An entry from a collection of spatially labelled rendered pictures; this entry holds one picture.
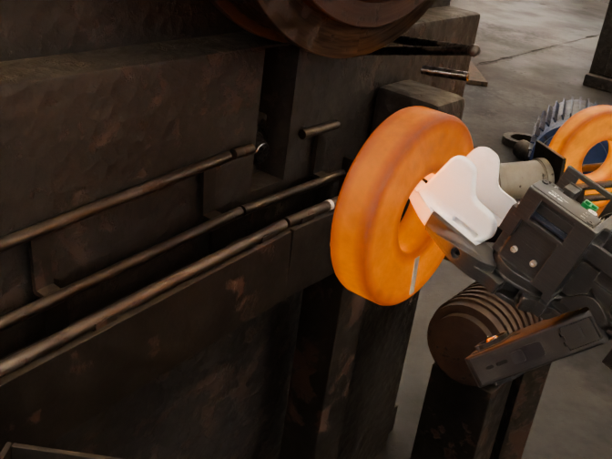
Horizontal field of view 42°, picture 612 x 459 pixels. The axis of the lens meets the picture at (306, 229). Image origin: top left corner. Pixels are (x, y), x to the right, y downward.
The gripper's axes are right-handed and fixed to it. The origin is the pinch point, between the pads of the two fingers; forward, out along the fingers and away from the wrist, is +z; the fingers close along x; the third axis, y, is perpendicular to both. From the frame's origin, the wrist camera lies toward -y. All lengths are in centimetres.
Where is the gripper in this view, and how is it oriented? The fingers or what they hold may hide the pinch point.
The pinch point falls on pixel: (412, 184)
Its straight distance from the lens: 62.1
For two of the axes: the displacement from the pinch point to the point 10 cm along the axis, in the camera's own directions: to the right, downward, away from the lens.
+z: -7.1, -6.0, 3.8
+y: 3.5, -7.6, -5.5
